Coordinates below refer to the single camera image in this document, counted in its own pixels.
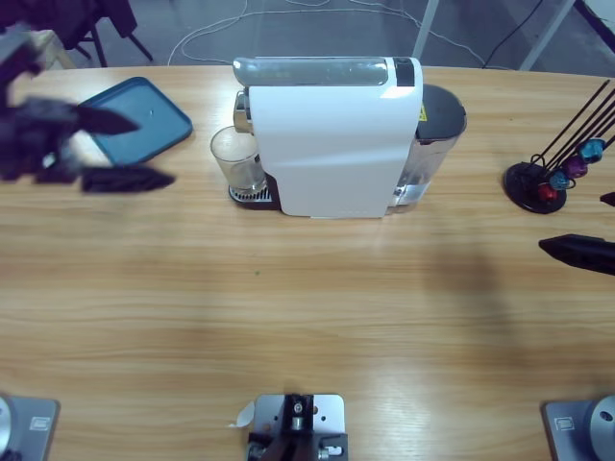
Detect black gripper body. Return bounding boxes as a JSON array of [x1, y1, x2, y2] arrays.
[[0, 98, 82, 184]]

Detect clear drinking glass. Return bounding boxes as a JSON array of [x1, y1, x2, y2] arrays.
[[209, 125, 269, 196]]

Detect white capsule coffee machine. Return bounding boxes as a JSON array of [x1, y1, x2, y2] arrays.
[[233, 56, 425, 221]]

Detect purple coffee capsule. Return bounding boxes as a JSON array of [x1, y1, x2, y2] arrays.
[[562, 156, 588, 178]]

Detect blue plastic tray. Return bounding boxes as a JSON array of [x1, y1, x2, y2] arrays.
[[79, 76, 194, 169]]

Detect wooden crate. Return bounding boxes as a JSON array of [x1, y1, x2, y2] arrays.
[[28, 29, 76, 72]]

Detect black capsule holder with rods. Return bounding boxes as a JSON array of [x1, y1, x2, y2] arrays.
[[503, 80, 615, 215]]

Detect black chair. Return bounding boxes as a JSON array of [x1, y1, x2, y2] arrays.
[[47, 0, 155, 66]]

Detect black drip tray silver grille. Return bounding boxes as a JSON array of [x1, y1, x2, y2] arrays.
[[228, 184, 283, 212]]

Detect dark metal bar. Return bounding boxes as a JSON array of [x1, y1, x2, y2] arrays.
[[576, 0, 615, 49]]

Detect white paper tag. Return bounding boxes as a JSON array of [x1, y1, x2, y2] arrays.
[[227, 401, 258, 429]]

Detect white floor cable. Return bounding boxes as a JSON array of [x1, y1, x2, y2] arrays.
[[167, 0, 486, 66]]

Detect white metal frame leg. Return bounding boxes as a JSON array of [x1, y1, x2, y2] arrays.
[[521, 0, 576, 71], [412, 0, 441, 61]]

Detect black floor cable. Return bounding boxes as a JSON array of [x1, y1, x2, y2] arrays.
[[482, 0, 540, 68]]

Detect grey camera mount with post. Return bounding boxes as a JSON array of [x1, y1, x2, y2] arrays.
[[247, 393, 350, 461]]

